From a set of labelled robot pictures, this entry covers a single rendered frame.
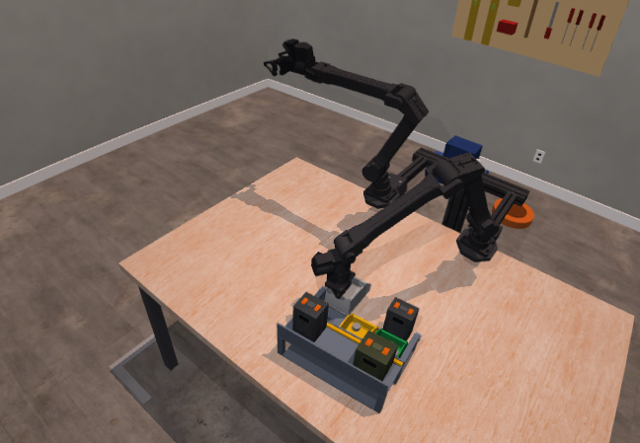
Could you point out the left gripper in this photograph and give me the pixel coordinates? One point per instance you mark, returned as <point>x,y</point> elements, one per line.
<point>342,283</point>

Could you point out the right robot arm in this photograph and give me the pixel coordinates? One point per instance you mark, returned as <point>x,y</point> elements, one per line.
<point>405,99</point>

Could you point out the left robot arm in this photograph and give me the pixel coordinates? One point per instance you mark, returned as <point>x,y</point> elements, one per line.
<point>455,173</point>

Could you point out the green open bin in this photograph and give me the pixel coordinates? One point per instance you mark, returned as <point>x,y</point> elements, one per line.
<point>397,340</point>

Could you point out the orange thin bar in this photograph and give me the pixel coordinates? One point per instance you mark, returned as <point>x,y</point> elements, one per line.
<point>355,339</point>

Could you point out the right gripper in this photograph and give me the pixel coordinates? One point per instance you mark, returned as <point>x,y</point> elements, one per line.
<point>278,62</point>

